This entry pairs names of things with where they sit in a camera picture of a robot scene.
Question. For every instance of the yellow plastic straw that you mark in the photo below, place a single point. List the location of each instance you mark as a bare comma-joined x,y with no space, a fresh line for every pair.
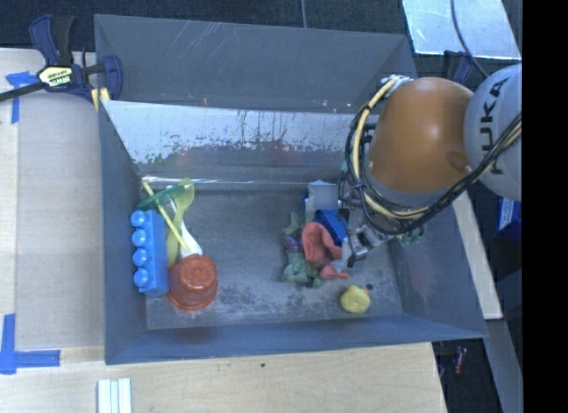
171,224

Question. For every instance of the white plastic spoon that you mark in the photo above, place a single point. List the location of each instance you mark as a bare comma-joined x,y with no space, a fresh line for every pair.
191,244

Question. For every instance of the blue studded toy brick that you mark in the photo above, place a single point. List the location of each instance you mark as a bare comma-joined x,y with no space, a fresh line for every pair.
151,260

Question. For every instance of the yellow rubber duck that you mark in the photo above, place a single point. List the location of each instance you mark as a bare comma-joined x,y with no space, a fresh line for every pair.
354,300

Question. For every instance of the blue plastic toy piece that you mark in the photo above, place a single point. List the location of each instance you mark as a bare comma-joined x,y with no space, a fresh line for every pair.
330,222

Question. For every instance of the orange-red soft toy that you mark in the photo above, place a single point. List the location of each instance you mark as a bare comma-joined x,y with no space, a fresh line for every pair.
317,242

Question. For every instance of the purple small toy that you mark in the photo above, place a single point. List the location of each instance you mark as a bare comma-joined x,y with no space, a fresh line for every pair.
290,242

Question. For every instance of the pale grey small box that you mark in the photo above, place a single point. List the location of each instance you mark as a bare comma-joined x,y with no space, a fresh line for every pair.
323,196

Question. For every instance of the grey metal bin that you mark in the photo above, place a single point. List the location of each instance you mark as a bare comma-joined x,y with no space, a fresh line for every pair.
248,233

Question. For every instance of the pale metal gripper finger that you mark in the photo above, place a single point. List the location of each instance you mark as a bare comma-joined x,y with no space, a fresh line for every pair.
341,265
346,245

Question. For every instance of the red-orange plastic cup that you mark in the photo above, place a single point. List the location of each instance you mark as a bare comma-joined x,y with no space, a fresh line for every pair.
193,282

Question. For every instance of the clear green plastic cup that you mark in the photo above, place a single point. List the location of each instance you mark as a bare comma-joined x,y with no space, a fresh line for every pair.
155,200

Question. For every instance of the green crumpled cloth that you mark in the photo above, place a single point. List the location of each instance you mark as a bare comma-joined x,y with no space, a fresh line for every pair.
298,269

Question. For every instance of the yellow-green plastic spoon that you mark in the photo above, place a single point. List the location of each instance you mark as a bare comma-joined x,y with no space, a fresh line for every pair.
185,198

